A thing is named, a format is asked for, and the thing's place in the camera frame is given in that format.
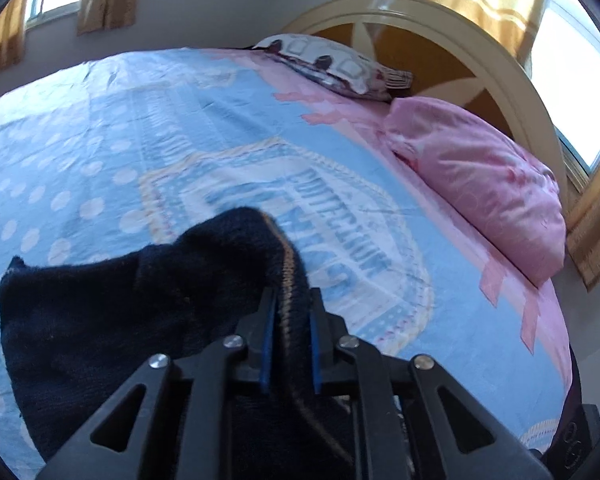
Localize printed blue pink bed sheet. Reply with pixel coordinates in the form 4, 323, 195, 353
0, 47, 573, 466

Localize pink pillow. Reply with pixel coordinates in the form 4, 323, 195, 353
382, 96, 567, 288

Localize navy striped knit sweater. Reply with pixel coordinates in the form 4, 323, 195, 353
0, 206, 361, 480

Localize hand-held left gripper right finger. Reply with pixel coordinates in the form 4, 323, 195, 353
307, 287, 553, 480

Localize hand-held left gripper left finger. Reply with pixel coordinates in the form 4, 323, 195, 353
35, 287, 281, 480

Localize cream and orange headboard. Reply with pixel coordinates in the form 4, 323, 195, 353
280, 0, 568, 196

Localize patterned white maroon pillow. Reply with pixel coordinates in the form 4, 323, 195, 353
252, 34, 413, 103

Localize large bedside window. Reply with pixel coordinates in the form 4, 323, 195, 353
530, 0, 600, 176

